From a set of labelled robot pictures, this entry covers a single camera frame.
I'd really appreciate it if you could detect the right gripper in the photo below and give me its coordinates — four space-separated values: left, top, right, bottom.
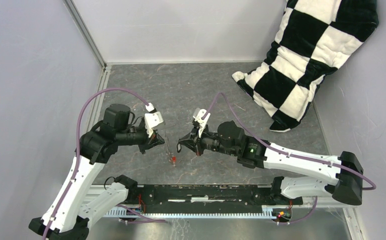
178 122 238 157

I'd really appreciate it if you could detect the large metal keyring plate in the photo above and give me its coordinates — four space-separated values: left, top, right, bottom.
163 130 176 168

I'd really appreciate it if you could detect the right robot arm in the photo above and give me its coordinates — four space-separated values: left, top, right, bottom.
177 121 364 206

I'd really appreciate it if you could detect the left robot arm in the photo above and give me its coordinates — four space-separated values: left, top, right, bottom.
28 104 165 240

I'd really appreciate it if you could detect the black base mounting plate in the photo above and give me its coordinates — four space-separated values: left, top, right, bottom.
122 184 304 214

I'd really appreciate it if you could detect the black and white checkered blanket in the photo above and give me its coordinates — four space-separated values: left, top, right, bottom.
232 0 379 133

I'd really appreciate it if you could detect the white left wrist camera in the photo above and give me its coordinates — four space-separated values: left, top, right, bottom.
144 111 165 138

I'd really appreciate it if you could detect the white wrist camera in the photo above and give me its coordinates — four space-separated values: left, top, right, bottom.
193 108 211 138
144 111 165 138

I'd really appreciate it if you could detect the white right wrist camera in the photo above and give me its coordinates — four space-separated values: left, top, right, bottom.
193 108 211 138

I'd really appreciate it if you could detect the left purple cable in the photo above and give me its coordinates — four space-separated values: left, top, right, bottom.
41 87 169 240

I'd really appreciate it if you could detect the purple cable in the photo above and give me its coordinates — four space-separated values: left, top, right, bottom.
41 87 169 240
202 92 377 226

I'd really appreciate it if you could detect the aluminium frame rail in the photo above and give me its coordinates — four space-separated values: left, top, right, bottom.
56 184 357 209

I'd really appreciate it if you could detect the white slotted cable duct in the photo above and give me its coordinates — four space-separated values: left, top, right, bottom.
103 207 276 220

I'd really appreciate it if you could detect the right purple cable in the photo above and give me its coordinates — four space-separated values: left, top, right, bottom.
202 92 377 226

